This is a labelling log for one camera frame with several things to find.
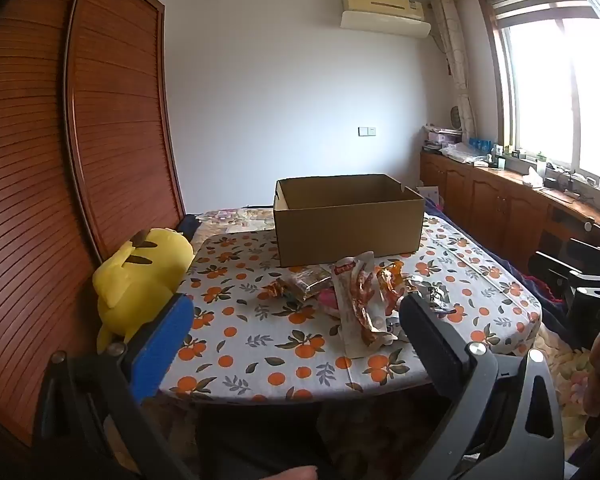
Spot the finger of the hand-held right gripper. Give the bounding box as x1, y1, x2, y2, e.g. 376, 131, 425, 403
528, 251, 600, 295
564, 220, 600, 273

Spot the person's left hand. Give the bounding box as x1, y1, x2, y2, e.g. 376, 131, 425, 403
259, 465, 319, 480

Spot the clear plastic bag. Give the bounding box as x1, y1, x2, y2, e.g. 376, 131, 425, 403
440, 141, 486, 164

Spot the black desktop device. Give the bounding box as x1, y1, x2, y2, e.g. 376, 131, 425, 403
544, 172, 581, 192

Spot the red and white snack packet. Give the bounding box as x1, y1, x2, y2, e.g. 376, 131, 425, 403
330, 251, 401, 359

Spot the wooden cabinet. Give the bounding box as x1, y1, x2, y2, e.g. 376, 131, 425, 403
420, 152, 600, 281

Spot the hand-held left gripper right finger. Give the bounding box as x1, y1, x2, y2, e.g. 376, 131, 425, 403
399, 290, 565, 480

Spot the wall air conditioner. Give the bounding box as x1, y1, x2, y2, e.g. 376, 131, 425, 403
341, 0, 427, 37

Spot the yellow plush toy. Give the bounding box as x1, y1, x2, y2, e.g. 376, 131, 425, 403
92, 227, 197, 354

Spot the window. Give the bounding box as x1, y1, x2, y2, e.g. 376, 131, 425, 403
478, 0, 600, 192

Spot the floral bedspread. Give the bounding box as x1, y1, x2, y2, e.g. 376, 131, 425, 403
195, 206, 281, 234

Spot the wooden louvered wardrobe door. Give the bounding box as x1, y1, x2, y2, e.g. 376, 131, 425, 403
0, 0, 98, 447
64, 0, 187, 266

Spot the crinkled silver snack packet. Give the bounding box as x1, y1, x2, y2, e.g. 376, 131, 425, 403
409, 275, 461, 319

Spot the orange-print tablecloth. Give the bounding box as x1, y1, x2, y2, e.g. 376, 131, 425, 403
150, 215, 543, 406

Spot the small orange candy wrapper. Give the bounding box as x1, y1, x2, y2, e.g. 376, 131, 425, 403
262, 280, 291, 302

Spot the cardboard box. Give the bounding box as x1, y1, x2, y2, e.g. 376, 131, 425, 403
273, 173, 425, 268

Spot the pink snack packet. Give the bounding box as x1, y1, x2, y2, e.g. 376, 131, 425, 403
317, 286, 341, 317

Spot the purple and white box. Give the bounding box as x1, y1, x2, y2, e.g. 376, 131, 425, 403
426, 126, 463, 149

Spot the orange snack packet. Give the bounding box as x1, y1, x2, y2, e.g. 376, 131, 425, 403
375, 260, 413, 317

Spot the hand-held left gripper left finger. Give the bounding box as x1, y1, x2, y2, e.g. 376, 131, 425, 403
32, 292, 197, 480

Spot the brown snack packet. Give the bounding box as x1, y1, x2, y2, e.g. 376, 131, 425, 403
280, 265, 334, 302

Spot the patterned curtain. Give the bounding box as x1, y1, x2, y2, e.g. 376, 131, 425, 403
429, 0, 476, 135

